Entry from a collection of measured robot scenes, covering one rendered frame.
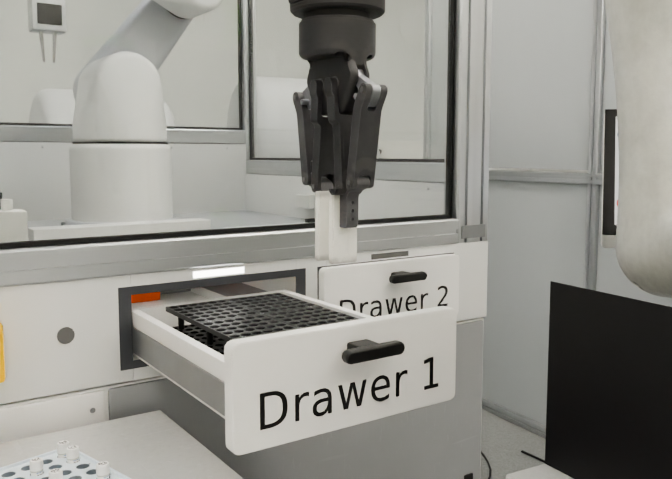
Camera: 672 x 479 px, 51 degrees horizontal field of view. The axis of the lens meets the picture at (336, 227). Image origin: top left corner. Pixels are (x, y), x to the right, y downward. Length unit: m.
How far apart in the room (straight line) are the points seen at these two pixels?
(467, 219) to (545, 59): 1.64
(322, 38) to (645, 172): 0.45
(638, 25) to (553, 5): 1.95
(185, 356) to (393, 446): 0.56
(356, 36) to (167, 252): 0.46
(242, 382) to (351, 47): 0.33
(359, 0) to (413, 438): 0.86
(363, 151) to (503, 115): 2.39
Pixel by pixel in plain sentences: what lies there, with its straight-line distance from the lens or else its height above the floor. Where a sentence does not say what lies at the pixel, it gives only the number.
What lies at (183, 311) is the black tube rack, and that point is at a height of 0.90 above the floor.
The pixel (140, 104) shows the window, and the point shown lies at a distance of 1.00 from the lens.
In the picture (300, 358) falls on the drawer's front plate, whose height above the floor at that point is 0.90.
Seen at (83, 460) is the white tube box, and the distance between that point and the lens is 0.80.
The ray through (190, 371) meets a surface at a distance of 0.83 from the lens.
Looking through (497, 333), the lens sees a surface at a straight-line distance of 3.13.
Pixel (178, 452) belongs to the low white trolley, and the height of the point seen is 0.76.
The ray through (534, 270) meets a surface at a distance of 2.92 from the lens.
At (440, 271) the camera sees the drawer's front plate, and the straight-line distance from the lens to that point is 1.26.
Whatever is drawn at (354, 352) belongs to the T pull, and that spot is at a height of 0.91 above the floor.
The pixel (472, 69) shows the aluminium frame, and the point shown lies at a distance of 1.32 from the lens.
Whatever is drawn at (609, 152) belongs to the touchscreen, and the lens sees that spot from 1.50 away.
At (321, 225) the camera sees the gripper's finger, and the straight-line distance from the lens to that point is 0.71.
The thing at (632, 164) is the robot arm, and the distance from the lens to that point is 0.95.
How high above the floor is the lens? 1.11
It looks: 6 degrees down
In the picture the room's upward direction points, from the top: straight up
